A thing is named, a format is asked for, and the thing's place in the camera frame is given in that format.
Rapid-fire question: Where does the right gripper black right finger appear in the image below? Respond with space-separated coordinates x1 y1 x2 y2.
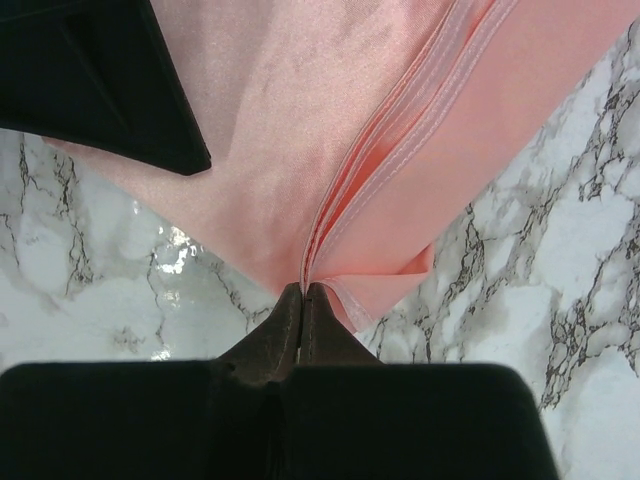
297 284 558 479

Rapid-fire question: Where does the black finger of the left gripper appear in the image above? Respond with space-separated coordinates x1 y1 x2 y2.
1 1 211 176

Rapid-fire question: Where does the pink cloth napkin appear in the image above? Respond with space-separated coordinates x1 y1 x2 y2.
60 1 639 330

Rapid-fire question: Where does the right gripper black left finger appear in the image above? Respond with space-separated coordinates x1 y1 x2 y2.
0 282 305 480

